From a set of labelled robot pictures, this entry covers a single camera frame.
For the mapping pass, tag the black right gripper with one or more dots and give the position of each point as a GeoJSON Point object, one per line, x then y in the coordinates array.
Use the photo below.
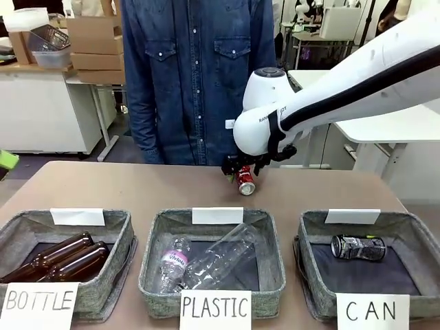
{"type": "Point", "coordinates": [242, 161]}

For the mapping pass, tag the red soda can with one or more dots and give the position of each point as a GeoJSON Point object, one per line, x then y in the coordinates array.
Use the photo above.
{"type": "Point", "coordinates": [247, 184]}

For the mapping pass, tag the large clear plastic bottle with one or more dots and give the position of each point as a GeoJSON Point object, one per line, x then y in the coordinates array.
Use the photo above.
{"type": "Point", "coordinates": [227, 254]}

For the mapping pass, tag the brown glass bottle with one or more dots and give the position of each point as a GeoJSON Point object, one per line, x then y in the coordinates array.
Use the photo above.
{"type": "Point", "coordinates": [68, 245]}
{"type": "Point", "coordinates": [86, 258]}

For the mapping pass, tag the small clear plastic bottle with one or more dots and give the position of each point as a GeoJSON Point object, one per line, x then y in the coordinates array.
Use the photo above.
{"type": "Point", "coordinates": [175, 258]}

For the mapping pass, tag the black crushed can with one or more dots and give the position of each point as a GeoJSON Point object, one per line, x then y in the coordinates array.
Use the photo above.
{"type": "Point", "coordinates": [357, 248]}

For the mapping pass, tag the person's right forearm denim sleeve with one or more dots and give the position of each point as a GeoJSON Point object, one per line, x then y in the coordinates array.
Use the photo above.
{"type": "Point", "coordinates": [144, 134]}

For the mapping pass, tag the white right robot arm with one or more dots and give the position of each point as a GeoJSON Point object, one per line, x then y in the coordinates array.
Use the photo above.
{"type": "Point", "coordinates": [261, 130]}

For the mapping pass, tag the grey basket with plastic sign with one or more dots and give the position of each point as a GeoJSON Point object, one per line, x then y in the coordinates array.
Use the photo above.
{"type": "Point", "coordinates": [275, 247]}

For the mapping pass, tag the grey basket with bottle sign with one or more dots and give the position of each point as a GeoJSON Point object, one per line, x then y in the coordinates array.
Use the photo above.
{"type": "Point", "coordinates": [117, 240]}

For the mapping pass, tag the white paper sign CAN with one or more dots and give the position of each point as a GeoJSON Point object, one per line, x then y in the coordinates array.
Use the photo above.
{"type": "Point", "coordinates": [373, 311]}

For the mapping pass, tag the grey basket with can sign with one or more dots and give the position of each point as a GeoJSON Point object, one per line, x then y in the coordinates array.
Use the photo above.
{"type": "Point", "coordinates": [426, 261]}

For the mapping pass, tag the blank white card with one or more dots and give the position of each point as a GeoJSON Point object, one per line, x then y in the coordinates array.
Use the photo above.
{"type": "Point", "coordinates": [352, 216]}
{"type": "Point", "coordinates": [218, 216]}
{"type": "Point", "coordinates": [77, 217]}

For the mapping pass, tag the white cabinet with wooden top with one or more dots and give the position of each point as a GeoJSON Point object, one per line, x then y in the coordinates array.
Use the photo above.
{"type": "Point", "coordinates": [41, 110]}

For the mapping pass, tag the person in denim shirt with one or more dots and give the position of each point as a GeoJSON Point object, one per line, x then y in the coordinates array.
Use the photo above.
{"type": "Point", "coordinates": [192, 86]}

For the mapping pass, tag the white desk with metal legs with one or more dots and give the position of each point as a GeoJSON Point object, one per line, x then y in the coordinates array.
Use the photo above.
{"type": "Point", "coordinates": [103, 113]}

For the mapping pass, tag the small cardboard box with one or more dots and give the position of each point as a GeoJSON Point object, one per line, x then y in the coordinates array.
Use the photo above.
{"type": "Point", "coordinates": [19, 48]}

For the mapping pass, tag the clear plastic container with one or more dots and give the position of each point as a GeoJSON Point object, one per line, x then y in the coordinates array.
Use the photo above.
{"type": "Point", "coordinates": [49, 48]}

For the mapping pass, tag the flat cardboard box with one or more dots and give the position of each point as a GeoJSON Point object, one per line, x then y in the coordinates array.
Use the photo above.
{"type": "Point", "coordinates": [98, 62]}
{"type": "Point", "coordinates": [98, 44]}
{"type": "Point", "coordinates": [101, 76]}

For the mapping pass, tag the white paper sign PLASTIC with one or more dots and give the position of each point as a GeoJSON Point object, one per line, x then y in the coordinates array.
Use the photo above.
{"type": "Point", "coordinates": [216, 309]}

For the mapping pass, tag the large white table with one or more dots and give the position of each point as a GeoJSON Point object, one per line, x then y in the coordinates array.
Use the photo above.
{"type": "Point", "coordinates": [378, 130]}

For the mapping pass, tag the white foam block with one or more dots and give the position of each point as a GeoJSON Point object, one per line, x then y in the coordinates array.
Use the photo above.
{"type": "Point", "coordinates": [24, 20]}

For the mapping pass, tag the white paper sign BOTTLE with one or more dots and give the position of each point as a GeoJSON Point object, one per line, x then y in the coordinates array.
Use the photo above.
{"type": "Point", "coordinates": [38, 306]}

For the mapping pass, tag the grey background table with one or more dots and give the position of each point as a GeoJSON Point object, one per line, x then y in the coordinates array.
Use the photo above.
{"type": "Point", "coordinates": [319, 36]}

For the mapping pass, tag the open cardboard box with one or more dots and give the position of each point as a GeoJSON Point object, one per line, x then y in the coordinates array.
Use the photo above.
{"type": "Point", "coordinates": [94, 27]}

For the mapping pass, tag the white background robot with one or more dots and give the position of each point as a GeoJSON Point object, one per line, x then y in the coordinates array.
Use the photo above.
{"type": "Point", "coordinates": [303, 10]}

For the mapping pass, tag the white box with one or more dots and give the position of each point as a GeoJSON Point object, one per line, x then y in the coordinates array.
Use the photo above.
{"type": "Point", "coordinates": [340, 22]}

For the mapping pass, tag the black pole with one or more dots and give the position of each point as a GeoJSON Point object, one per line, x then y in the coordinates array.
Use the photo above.
{"type": "Point", "coordinates": [366, 20]}

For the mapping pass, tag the background person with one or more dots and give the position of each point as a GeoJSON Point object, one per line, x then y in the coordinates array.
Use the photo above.
{"type": "Point", "coordinates": [392, 17]}

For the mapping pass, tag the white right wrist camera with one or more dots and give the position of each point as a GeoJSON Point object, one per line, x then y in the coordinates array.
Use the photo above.
{"type": "Point", "coordinates": [229, 124]}

